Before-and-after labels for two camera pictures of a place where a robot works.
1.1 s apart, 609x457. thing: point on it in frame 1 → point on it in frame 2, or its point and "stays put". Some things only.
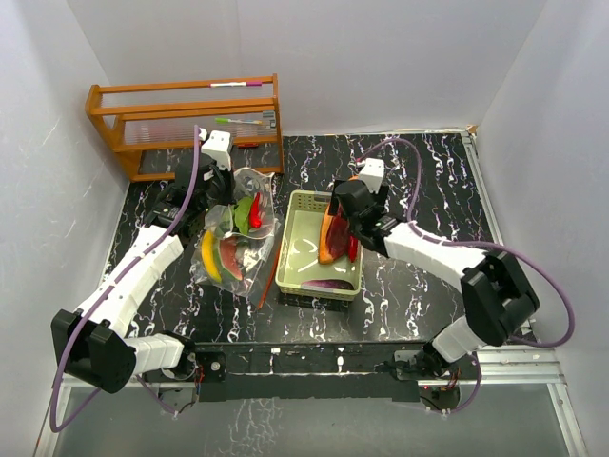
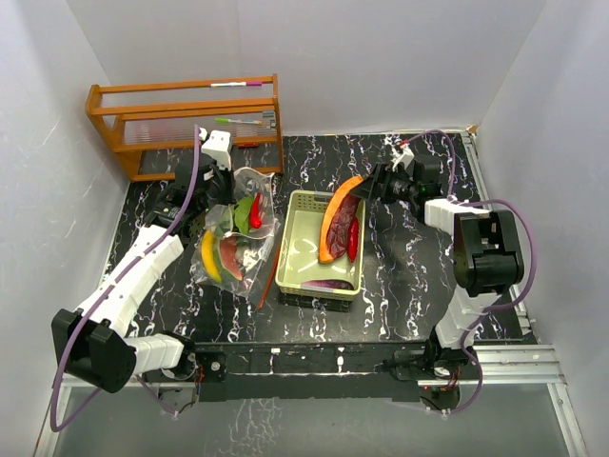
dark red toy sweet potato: (338, 234) stays put
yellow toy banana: (207, 255) stays put
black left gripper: (227, 176) stays put
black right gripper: (381, 197) → (384, 175)
